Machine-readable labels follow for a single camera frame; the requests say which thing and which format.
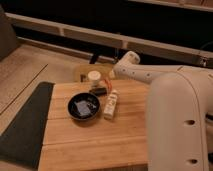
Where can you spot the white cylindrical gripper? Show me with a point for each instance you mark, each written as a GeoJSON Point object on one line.
{"type": "Point", "coordinates": [94, 77]}

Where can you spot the red pepper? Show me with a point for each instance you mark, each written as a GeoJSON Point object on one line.
{"type": "Point", "coordinates": [108, 85]}

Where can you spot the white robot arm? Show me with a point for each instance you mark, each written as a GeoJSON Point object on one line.
{"type": "Point", "coordinates": [179, 113]}

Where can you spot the round wooden stool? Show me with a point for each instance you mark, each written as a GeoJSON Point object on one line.
{"type": "Point", "coordinates": [80, 72]}

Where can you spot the dark rectangular block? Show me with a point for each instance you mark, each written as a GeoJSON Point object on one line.
{"type": "Point", "coordinates": [99, 91]}

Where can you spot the black round bowl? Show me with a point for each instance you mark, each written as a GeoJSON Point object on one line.
{"type": "Point", "coordinates": [92, 102]}

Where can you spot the blue packet in bowl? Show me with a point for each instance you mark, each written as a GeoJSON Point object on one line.
{"type": "Point", "coordinates": [83, 108]}

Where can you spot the white bottle lying down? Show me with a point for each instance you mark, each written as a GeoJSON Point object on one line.
{"type": "Point", "coordinates": [110, 105]}

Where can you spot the dark floor mat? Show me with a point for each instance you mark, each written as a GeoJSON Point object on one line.
{"type": "Point", "coordinates": [22, 140]}

